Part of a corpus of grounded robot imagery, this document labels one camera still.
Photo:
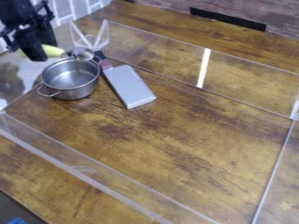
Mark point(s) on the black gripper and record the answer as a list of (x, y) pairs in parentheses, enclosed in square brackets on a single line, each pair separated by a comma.
[(26, 27)]

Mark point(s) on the yellow handled metal spoon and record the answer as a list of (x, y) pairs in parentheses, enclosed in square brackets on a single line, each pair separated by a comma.
[(49, 51)]

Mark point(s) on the silver metal pot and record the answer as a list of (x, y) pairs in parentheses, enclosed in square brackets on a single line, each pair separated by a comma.
[(69, 79)]

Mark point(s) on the grey sharpening stone block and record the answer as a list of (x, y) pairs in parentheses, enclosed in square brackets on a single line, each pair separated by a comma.
[(126, 83)]

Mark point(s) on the black bar on table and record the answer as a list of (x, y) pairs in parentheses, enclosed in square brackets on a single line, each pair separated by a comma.
[(228, 19)]

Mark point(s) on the blue object at corner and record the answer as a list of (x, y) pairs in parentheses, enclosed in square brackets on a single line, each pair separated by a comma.
[(16, 221)]

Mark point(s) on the clear acrylic corner bracket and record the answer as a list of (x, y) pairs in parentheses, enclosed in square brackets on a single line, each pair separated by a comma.
[(93, 42)]

